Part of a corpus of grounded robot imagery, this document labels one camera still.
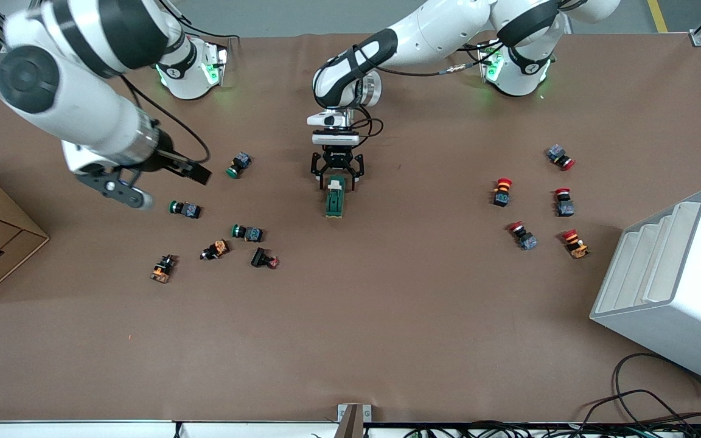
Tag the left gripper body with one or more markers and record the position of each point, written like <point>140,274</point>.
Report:
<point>336,157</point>

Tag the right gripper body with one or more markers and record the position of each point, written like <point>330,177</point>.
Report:
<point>165,156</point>

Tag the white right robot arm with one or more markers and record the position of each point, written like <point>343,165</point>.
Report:
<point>83,115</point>

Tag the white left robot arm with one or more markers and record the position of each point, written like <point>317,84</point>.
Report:
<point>435,30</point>

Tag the green push button blue block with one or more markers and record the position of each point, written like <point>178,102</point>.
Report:
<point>238,165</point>
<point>247,232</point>
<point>185,209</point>

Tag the black button orange contact block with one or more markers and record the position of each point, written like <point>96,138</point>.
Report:
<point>163,268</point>
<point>215,249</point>

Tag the black square button red terminals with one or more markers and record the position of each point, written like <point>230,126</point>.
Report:
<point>263,258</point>

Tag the red button orange-striped collar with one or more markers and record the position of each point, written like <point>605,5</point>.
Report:
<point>501,191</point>

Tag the red mushroom button blue block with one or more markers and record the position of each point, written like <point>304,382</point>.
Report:
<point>564,204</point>
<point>560,157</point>
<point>522,235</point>

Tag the red button orange contact block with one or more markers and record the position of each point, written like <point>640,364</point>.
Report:
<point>575,243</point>

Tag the white stepped storage bin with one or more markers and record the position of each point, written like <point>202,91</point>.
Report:
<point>691,316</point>

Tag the silver metal table bracket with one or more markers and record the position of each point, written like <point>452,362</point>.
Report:
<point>342,410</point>

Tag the white table edge rail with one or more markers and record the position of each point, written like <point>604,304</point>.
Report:
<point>83,431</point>

